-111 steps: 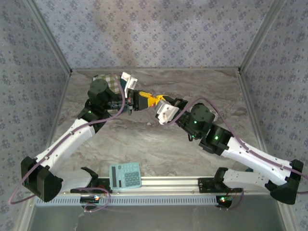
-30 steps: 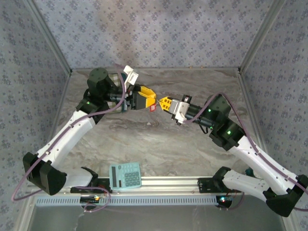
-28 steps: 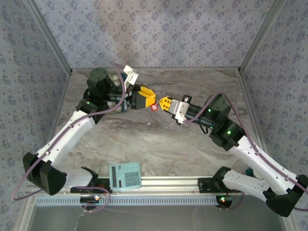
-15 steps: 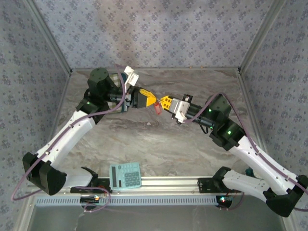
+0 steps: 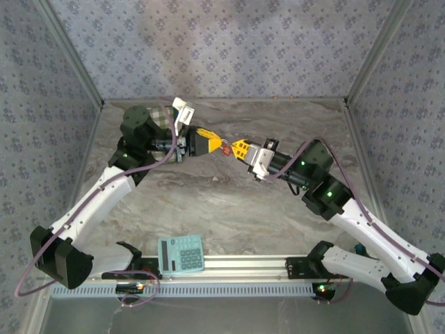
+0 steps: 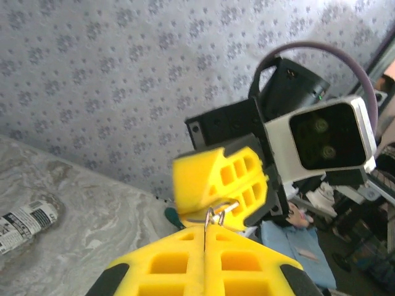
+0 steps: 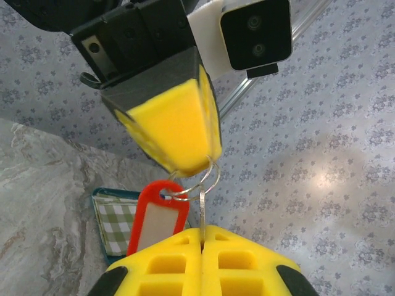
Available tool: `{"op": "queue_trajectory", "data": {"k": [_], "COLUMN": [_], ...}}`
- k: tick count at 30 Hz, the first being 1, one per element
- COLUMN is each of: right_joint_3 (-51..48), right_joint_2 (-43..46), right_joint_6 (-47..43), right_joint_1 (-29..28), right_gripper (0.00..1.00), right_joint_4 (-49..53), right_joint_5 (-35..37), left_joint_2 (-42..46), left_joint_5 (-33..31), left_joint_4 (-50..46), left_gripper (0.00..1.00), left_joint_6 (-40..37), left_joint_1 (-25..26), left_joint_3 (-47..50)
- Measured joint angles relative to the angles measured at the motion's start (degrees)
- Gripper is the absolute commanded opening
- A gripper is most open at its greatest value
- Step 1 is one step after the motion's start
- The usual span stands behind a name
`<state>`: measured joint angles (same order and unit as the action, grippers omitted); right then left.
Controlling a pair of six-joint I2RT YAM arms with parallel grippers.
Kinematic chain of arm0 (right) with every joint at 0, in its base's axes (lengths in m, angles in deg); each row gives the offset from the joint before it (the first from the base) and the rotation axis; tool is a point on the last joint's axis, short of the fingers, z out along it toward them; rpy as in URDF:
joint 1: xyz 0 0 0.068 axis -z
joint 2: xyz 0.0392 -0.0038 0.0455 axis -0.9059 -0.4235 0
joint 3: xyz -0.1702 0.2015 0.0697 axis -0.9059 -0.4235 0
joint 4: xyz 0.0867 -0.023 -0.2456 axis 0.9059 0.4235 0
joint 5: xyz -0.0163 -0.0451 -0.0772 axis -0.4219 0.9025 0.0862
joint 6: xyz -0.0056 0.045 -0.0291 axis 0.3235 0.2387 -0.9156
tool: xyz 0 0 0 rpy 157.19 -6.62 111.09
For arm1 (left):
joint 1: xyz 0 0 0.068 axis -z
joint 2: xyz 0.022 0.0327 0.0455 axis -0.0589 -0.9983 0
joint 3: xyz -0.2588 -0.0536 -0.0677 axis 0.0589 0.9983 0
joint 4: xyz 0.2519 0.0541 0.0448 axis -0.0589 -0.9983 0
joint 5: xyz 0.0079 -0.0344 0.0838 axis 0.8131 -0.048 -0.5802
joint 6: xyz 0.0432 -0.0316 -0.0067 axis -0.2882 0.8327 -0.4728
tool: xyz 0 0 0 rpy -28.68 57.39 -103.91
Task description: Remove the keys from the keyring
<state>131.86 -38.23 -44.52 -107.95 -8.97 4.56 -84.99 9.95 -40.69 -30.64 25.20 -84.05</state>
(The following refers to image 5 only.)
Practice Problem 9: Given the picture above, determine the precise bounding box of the green white checked cloth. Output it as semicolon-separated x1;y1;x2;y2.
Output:
145;106;175;130

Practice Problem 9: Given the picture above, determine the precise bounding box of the aluminium frame bar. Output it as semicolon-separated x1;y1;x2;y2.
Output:
65;103;105;223
343;103;399;251

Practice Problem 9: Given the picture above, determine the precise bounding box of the grey slotted cable duct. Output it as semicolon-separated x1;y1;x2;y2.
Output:
51;282;316;299

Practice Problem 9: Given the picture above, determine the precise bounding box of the light blue calculator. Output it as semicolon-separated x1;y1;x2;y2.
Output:
158;234;206;278

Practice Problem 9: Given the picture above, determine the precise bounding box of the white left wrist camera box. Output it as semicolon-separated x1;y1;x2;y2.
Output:
171;96;196;137

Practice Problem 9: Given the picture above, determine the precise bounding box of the aluminium mounting rail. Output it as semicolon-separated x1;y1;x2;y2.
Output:
86;255;387;282

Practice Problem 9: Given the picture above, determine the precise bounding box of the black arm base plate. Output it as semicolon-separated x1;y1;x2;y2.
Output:
101;257;163;280
285;256;350;280

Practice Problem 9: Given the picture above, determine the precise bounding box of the black controller board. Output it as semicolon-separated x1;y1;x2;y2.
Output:
311;282;337;302
116;282;145;294

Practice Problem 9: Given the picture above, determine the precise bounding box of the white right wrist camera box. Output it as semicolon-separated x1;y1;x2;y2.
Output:
247;144;280;179

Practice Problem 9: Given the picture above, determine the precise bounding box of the aluminium corner post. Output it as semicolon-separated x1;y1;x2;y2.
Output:
33;0;105;108
343;0;416;107

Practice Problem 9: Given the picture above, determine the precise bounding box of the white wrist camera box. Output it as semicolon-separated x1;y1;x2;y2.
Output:
247;144;280;179
171;96;196;137

